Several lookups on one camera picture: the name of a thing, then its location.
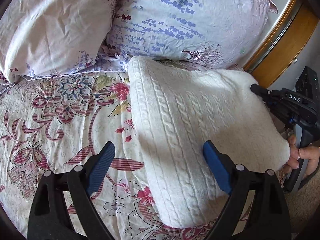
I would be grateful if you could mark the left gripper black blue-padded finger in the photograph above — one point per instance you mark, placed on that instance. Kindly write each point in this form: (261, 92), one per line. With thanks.
(49, 217)
(264, 93)
(269, 215)

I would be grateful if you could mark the cream cable-knit sweater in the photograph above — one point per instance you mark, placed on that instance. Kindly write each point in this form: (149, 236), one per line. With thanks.
(174, 112)

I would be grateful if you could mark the person's right hand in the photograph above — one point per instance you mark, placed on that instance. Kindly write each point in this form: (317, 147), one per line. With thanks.
(311, 153)

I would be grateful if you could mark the wooden bed headboard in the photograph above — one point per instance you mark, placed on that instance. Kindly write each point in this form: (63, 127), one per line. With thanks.
(287, 32)

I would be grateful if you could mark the white blue-lavender pillow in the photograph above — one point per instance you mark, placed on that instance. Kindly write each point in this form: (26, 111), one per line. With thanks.
(212, 33)

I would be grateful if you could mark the floral bed sheet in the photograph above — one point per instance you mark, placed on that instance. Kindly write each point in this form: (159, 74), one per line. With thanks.
(56, 124)

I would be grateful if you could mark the pale pink floral pillow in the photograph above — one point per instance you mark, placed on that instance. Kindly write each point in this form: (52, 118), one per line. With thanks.
(52, 37)

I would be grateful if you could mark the black camera box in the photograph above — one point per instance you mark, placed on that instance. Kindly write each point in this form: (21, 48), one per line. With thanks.
(308, 85)

